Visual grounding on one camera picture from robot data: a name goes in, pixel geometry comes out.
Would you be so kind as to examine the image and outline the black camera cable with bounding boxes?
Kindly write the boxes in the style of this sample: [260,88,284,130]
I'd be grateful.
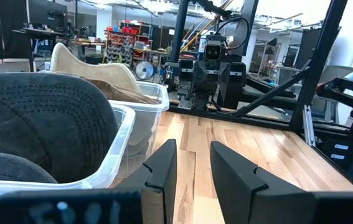
[214,15,252,51]

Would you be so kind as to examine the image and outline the round white fan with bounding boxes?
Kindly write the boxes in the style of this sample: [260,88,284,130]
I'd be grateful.
[133,60,156,82]

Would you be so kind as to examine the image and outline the black metal table frame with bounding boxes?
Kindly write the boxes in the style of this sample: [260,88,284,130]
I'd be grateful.
[167,0,350,133]

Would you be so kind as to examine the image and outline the black cap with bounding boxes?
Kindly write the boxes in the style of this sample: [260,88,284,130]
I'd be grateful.
[0,72,120,185]

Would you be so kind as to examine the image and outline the grey mesh office chair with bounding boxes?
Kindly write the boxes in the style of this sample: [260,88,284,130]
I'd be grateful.
[311,64,353,123]

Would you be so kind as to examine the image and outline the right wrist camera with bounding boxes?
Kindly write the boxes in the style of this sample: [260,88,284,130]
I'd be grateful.
[203,34,228,62]

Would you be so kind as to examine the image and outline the black monitor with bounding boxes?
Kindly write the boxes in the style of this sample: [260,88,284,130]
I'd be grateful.
[27,0,68,32]

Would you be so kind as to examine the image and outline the silver metal bracket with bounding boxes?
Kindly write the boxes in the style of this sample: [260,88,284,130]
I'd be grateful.
[301,105,317,147]

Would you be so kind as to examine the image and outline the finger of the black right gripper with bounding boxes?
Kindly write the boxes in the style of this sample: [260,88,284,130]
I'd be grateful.
[194,62,214,98]
[212,62,230,98]

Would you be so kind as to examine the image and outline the tan hat with brown brim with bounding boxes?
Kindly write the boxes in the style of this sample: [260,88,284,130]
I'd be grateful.
[49,42,159,105]

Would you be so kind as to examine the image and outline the clear plastic bin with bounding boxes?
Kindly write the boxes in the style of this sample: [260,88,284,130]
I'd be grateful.
[107,80,171,177]
[0,102,136,215]

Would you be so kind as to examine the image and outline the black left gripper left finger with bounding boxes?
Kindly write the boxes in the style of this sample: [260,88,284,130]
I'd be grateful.
[110,139,178,224]

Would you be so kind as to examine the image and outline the red parts shelf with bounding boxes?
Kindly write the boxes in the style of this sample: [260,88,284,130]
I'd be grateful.
[105,26,153,65]

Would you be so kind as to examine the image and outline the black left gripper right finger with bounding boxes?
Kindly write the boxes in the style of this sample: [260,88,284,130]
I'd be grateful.
[210,141,316,224]

